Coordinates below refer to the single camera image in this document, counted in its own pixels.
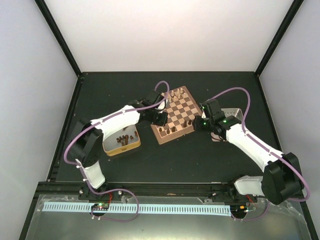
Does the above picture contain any black frame post left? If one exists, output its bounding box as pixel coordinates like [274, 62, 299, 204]
[34, 0, 82, 77]

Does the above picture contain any black frame post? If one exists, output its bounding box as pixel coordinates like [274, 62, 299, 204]
[254, 0, 304, 77]
[34, 0, 82, 77]

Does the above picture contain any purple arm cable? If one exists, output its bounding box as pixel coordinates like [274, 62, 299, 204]
[199, 87, 312, 203]
[63, 80, 171, 196]

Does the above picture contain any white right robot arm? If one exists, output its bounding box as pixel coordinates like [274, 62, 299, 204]
[192, 99, 305, 205]

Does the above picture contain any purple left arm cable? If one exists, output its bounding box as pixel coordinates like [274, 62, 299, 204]
[63, 80, 171, 196]

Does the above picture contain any black frame post right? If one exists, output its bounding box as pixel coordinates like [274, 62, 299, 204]
[254, 0, 304, 77]

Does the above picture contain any silver patterned metal tray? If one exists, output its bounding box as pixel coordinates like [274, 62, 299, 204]
[211, 108, 243, 142]

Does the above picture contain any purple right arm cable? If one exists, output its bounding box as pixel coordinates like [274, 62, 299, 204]
[199, 87, 312, 203]

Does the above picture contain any light blue slotted strip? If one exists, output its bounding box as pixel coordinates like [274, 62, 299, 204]
[42, 202, 231, 217]

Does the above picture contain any wooden chess board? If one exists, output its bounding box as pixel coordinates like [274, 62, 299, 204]
[151, 86, 202, 145]

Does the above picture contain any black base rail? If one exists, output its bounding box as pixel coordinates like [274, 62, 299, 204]
[77, 183, 258, 201]

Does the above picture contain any gold tin with pieces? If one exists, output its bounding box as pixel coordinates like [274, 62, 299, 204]
[102, 125, 141, 157]

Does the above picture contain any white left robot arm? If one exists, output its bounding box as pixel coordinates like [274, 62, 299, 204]
[63, 90, 168, 200]

